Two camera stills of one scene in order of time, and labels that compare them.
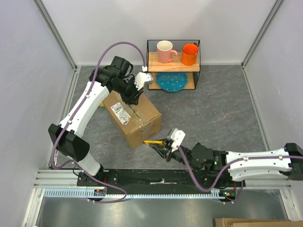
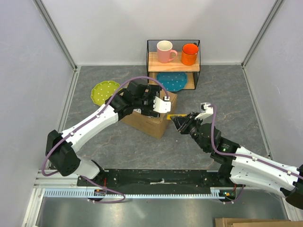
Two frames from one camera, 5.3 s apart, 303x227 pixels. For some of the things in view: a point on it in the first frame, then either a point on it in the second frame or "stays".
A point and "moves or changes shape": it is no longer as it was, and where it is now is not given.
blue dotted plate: [173, 81] stays
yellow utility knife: [153, 142] -> [168, 116]
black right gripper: [164, 151] -> [182, 123]
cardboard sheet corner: [234, 222] stays
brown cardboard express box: [138, 122] moves or changes shape
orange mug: [189, 54] stays
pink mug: [164, 48] stays
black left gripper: [133, 99] -> [149, 112]
